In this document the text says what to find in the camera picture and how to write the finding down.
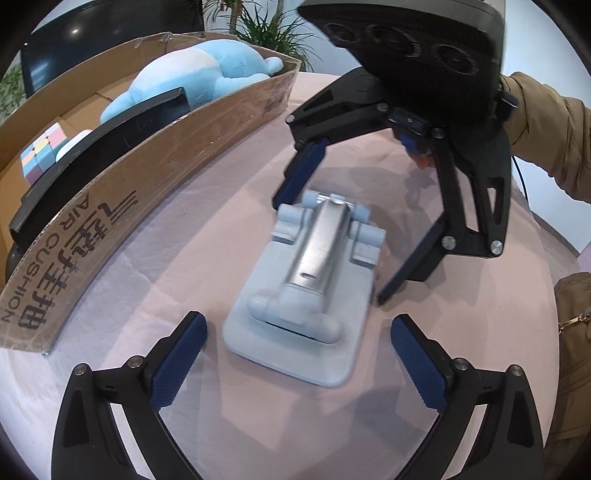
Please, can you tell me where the blue plush toy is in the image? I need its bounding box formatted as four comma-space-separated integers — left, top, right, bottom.
100, 39, 283, 123

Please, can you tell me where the white folding phone stand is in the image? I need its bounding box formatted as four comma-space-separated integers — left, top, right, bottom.
222, 190, 386, 387

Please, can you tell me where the black curved bar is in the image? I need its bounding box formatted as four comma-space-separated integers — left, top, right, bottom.
9, 88, 189, 252

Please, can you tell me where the black round object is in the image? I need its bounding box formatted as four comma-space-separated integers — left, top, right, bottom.
5, 243, 22, 282

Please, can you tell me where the pastel puzzle cube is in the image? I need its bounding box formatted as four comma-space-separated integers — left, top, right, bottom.
20, 123, 68, 186

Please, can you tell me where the white earbuds case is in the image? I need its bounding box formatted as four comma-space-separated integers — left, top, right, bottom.
56, 129, 92, 162

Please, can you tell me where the right hand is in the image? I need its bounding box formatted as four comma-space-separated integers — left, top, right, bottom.
405, 147, 436, 170

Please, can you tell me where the tan jacket sleeve left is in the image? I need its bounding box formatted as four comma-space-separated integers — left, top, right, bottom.
545, 272, 590, 479

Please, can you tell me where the palm plant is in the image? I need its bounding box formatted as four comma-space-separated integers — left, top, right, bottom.
201, 0, 322, 72

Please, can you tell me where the pink bed sheet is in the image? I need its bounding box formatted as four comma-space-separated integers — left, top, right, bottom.
0, 71, 581, 480

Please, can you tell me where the cardboard box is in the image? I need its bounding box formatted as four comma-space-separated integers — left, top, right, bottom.
1, 32, 300, 354

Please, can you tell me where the black television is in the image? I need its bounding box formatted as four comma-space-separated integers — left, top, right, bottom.
20, 1, 204, 97

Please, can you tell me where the leafy green plant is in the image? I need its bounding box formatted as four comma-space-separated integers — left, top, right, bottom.
0, 63, 26, 123

